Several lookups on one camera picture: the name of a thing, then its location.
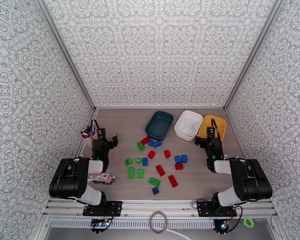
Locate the teal plastic container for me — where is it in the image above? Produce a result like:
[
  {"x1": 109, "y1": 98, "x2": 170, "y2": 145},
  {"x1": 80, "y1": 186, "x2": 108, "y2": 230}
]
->
[{"x1": 144, "y1": 110, "x2": 175, "y2": 142}]

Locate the pink pen cup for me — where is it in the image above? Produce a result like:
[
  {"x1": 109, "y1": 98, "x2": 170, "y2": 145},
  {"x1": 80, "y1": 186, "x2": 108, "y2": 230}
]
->
[{"x1": 83, "y1": 133, "x2": 98, "y2": 148}]

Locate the white plastic container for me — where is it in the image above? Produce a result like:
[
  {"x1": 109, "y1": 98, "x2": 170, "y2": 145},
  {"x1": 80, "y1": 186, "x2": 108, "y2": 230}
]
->
[{"x1": 174, "y1": 110, "x2": 204, "y2": 142}]

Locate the yellow plastic container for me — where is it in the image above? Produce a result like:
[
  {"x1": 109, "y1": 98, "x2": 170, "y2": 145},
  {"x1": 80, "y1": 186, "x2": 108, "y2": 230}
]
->
[{"x1": 198, "y1": 114, "x2": 227, "y2": 143}]

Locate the flag print pouch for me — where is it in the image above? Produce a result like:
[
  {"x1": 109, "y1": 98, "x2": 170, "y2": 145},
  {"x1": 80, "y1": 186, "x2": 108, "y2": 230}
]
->
[{"x1": 87, "y1": 172, "x2": 116, "y2": 185}]

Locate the small circuit board with light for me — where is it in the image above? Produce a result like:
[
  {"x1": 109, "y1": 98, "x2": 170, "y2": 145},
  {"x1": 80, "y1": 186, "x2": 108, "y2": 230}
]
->
[{"x1": 219, "y1": 220, "x2": 232, "y2": 232}]

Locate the white tube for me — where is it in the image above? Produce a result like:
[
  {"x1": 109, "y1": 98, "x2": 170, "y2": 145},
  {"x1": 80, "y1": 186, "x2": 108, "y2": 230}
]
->
[{"x1": 165, "y1": 230, "x2": 191, "y2": 240}]

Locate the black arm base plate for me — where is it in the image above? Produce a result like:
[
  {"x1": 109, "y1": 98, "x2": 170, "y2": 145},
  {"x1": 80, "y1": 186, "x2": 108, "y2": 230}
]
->
[
  {"x1": 82, "y1": 200, "x2": 123, "y2": 217},
  {"x1": 197, "y1": 200, "x2": 238, "y2": 218}
]

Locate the black board wire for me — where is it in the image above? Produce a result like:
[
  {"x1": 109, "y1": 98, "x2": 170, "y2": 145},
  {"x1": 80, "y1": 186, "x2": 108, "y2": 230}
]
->
[{"x1": 105, "y1": 214, "x2": 116, "y2": 230}]

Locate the red black wire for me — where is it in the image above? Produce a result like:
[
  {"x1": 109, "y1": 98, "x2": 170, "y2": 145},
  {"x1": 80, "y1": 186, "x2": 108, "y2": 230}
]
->
[{"x1": 229, "y1": 205, "x2": 244, "y2": 234}]

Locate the aluminium front rail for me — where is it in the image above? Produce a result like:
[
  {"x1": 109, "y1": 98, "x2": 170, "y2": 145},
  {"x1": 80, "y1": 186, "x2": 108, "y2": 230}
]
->
[{"x1": 42, "y1": 198, "x2": 277, "y2": 220}]

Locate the slotted white cable duct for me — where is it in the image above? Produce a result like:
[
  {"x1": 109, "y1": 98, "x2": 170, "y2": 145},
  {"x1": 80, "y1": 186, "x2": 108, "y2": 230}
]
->
[{"x1": 50, "y1": 220, "x2": 216, "y2": 229}]

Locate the grey coiled cable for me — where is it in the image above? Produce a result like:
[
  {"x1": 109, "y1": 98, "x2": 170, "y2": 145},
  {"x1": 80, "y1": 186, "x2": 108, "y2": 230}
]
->
[{"x1": 149, "y1": 211, "x2": 168, "y2": 234}]

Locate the aluminium corner post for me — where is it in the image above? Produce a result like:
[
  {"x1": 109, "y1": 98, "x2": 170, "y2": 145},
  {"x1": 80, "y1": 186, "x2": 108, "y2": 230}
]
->
[
  {"x1": 33, "y1": 0, "x2": 98, "y2": 111},
  {"x1": 223, "y1": 0, "x2": 284, "y2": 110}
]

